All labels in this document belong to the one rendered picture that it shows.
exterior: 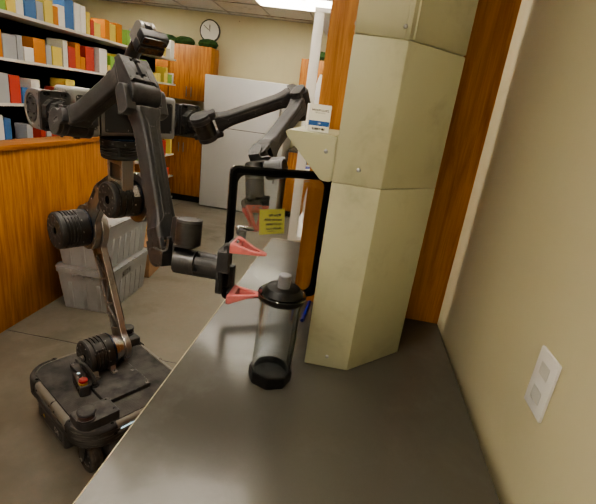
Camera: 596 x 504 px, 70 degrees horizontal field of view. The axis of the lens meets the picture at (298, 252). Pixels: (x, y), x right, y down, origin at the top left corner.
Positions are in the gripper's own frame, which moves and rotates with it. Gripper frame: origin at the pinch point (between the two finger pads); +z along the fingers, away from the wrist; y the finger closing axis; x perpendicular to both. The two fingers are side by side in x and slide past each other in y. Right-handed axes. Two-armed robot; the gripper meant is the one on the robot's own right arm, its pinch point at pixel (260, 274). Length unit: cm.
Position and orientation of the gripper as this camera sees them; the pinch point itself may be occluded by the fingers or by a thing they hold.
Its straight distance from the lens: 94.3
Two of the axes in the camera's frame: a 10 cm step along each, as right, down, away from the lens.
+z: 9.8, 1.7, -1.0
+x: 1.4, -3.0, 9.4
